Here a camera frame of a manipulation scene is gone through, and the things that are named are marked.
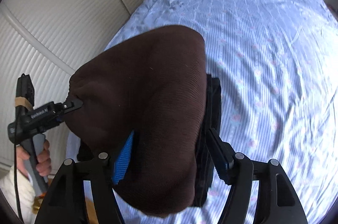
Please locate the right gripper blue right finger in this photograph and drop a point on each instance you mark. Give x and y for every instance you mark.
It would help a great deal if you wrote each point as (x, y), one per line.
(222, 156)

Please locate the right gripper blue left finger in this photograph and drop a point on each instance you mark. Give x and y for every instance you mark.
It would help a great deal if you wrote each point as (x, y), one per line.
(121, 163)

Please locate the brown pants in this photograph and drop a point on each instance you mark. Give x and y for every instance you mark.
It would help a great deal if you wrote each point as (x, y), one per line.
(151, 87)

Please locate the person's left hand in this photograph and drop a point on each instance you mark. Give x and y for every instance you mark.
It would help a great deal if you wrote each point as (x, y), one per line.
(44, 166)

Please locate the black folded clothes stack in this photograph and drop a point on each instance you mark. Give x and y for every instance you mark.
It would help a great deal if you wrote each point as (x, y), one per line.
(204, 163)

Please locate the blue patterned bed sheet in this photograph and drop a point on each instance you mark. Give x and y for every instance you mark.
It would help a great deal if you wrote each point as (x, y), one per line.
(277, 64)

